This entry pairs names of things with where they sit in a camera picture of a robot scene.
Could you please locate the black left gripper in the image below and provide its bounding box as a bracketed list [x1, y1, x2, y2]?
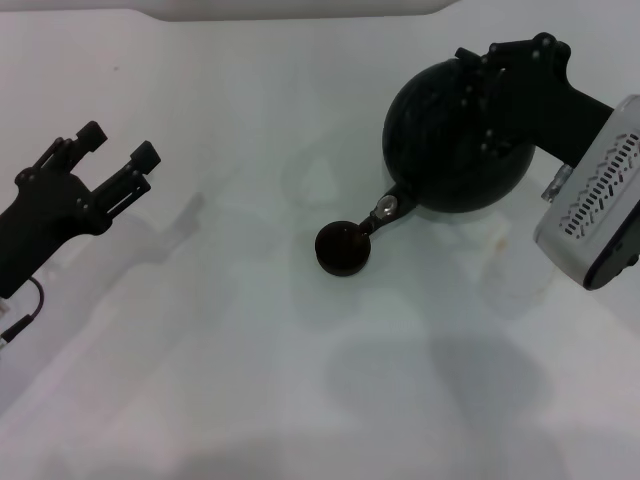
[0, 121, 162, 299]

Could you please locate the dark round teacup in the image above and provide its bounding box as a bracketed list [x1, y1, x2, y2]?
[313, 219, 372, 277]

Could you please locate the black round teapot with handle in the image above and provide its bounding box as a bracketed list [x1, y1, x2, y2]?
[362, 57, 537, 237]

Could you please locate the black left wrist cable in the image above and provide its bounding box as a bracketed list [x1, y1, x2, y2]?
[0, 277, 46, 351]

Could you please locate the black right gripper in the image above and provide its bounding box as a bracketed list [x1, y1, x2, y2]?
[454, 32, 615, 164]

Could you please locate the silver cable plug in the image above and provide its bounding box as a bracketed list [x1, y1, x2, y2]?
[540, 163, 572, 202]

